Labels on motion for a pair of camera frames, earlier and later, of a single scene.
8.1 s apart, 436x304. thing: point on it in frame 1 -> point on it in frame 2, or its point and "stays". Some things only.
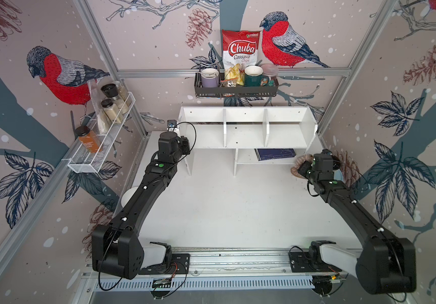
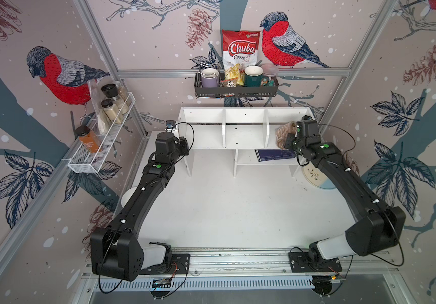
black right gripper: [303, 166] -> [290, 137]
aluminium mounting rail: [255, 263] stays
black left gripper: [185, 144] stays
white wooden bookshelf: [258, 135] stays
